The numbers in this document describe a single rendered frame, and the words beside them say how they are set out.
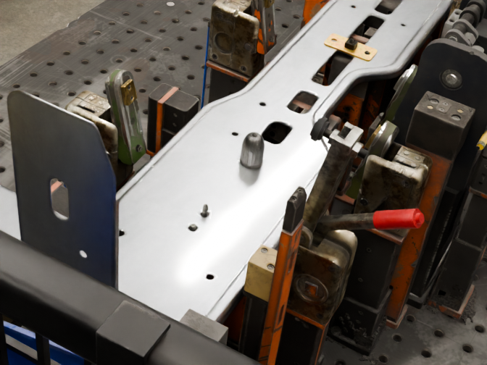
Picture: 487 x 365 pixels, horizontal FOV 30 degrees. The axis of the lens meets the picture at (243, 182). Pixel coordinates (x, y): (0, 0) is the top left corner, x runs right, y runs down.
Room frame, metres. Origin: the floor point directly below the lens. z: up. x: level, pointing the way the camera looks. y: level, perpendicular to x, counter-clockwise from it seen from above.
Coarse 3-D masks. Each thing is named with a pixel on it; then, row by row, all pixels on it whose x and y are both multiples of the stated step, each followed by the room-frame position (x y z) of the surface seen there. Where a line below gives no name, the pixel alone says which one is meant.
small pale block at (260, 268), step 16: (256, 256) 0.71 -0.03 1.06; (272, 256) 0.71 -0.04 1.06; (256, 272) 0.70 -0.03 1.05; (272, 272) 0.69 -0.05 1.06; (256, 288) 0.70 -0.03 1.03; (256, 304) 0.70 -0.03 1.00; (256, 320) 0.70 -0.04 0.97; (256, 336) 0.70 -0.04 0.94; (240, 352) 0.70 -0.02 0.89; (256, 352) 0.69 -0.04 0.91
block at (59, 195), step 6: (54, 186) 0.87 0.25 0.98; (60, 186) 0.87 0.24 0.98; (54, 192) 0.86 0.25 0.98; (60, 192) 0.86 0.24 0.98; (66, 192) 0.86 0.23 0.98; (54, 198) 0.84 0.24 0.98; (60, 198) 0.85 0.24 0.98; (66, 198) 0.85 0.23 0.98; (54, 204) 0.83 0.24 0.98; (60, 204) 0.84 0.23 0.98; (66, 204) 0.84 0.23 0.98; (54, 210) 0.82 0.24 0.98; (60, 210) 0.83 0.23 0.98; (66, 210) 0.83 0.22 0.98; (66, 216) 0.82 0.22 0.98
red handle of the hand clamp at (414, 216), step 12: (324, 216) 0.78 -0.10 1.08; (336, 216) 0.77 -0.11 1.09; (348, 216) 0.76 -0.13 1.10; (360, 216) 0.75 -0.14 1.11; (372, 216) 0.75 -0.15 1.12; (384, 216) 0.74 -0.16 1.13; (396, 216) 0.73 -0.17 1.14; (408, 216) 0.73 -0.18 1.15; (420, 216) 0.73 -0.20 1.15; (324, 228) 0.76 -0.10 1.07; (336, 228) 0.75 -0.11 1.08; (348, 228) 0.75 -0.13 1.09; (360, 228) 0.74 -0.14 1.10; (372, 228) 0.74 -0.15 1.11; (384, 228) 0.73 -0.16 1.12; (396, 228) 0.73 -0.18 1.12; (408, 228) 0.72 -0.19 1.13
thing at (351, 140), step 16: (320, 128) 0.77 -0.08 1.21; (352, 128) 0.78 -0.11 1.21; (336, 144) 0.75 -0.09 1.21; (352, 144) 0.75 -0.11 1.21; (336, 160) 0.75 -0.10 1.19; (320, 176) 0.76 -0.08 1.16; (336, 176) 0.75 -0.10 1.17; (320, 192) 0.76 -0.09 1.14; (304, 208) 0.76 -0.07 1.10; (320, 208) 0.75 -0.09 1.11; (304, 224) 0.76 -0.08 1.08
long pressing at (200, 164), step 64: (448, 0) 1.45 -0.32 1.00; (320, 64) 1.20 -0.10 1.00; (384, 64) 1.22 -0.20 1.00; (192, 128) 1.00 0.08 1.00; (256, 128) 1.02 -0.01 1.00; (128, 192) 0.85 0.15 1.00; (192, 192) 0.87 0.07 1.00; (256, 192) 0.89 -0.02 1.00; (128, 256) 0.74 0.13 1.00; (192, 256) 0.76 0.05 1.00
